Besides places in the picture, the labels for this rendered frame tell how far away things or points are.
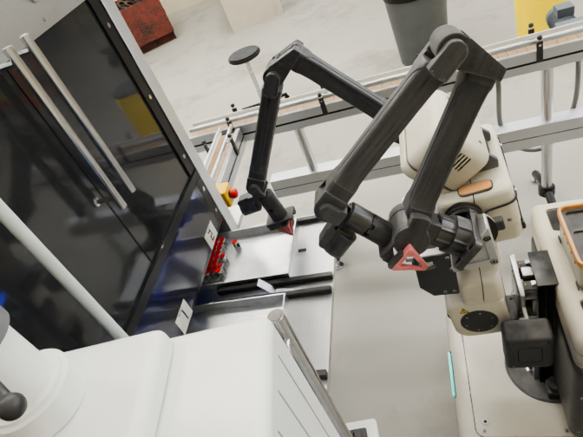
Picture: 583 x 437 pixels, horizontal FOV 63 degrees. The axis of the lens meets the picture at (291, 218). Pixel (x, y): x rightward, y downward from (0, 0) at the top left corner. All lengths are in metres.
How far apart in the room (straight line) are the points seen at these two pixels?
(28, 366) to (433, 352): 1.97
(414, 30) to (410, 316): 2.65
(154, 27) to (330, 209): 7.30
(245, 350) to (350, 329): 1.94
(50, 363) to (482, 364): 1.62
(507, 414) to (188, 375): 1.44
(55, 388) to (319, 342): 0.91
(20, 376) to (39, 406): 0.04
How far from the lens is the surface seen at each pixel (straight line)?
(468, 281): 1.40
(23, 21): 1.22
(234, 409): 0.53
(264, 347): 0.56
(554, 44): 2.36
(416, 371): 2.30
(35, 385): 0.57
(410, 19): 4.35
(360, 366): 2.36
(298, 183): 2.61
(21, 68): 1.07
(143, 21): 8.12
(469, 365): 1.97
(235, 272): 1.68
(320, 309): 1.45
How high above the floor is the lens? 1.97
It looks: 38 degrees down
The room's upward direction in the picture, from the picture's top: 24 degrees counter-clockwise
